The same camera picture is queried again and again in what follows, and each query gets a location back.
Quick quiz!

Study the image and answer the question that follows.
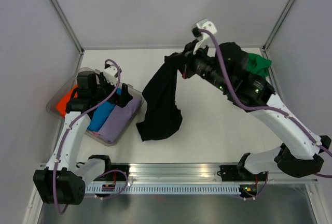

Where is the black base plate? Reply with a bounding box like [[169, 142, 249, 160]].
[[102, 164, 129, 183], [217, 164, 267, 182]]

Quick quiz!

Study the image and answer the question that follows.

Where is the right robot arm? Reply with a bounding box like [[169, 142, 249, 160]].
[[165, 42, 331, 180]]

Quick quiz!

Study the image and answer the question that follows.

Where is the orange rolled t shirt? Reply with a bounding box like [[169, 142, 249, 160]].
[[56, 84, 78, 117]]

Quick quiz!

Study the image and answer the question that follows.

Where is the white slotted cable duct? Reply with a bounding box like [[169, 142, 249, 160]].
[[86, 184, 240, 194]]

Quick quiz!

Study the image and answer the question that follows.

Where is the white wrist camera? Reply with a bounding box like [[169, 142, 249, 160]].
[[191, 18, 217, 54], [103, 65, 122, 86]]

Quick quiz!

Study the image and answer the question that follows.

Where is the aluminium front rail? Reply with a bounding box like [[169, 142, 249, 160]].
[[115, 163, 318, 184]]

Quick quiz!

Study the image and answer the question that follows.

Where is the blue rolled t shirt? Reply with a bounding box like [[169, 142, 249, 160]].
[[87, 102, 116, 132]]

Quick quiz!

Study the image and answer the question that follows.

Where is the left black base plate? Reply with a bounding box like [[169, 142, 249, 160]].
[[102, 164, 129, 183]]

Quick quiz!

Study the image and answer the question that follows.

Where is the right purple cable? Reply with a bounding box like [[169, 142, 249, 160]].
[[199, 28, 332, 178]]

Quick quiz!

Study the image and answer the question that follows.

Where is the aluminium frame post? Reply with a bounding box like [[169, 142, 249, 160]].
[[262, 0, 296, 51], [49, 0, 84, 54]]

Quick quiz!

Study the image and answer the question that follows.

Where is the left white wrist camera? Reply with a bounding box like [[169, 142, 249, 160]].
[[103, 65, 122, 86]]

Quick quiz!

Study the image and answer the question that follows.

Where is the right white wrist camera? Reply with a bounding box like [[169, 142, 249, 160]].
[[191, 18, 217, 54]]

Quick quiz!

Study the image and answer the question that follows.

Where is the right aluminium frame post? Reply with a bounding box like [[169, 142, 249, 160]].
[[262, 0, 296, 51]]

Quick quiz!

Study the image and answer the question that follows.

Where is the lilac rolled t shirt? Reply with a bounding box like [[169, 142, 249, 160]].
[[98, 97, 142, 145]]

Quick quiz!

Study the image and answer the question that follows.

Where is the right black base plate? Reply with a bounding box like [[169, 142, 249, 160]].
[[217, 164, 267, 182]]

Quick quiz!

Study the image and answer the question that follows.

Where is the green t shirt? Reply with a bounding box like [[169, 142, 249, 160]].
[[246, 53, 272, 78]]

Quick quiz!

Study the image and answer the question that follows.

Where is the left aluminium frame post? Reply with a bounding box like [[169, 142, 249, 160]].
[[49, 0, 84, 54]]

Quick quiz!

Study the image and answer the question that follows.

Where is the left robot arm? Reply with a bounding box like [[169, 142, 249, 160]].
[[33, 66, 141, 207]]

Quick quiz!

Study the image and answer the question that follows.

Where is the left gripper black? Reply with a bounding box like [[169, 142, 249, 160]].
[[92, 73, 132, 108]]

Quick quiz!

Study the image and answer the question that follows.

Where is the clear plastic bin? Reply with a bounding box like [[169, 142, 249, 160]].
[[46, 65, 144, 146]]

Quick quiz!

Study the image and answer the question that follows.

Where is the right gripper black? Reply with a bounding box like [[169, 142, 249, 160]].
[[170, 38, 230, 92]]

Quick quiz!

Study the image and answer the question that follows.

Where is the black t shirt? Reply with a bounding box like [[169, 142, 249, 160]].
[[136, 55, 185, 142]]

